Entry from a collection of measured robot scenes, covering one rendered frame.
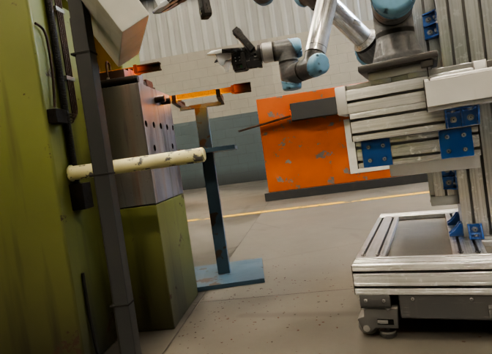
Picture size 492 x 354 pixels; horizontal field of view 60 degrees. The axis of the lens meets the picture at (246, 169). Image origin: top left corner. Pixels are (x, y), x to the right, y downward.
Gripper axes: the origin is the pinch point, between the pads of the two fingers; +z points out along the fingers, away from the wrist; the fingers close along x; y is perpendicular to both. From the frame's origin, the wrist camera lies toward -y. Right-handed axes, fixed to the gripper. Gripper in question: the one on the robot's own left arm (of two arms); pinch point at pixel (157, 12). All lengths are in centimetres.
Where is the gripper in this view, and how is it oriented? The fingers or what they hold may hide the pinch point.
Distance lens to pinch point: 138.2
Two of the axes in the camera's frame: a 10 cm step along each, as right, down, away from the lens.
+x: 3.1, -0.1, -9.5
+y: -5.9, -7.9, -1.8
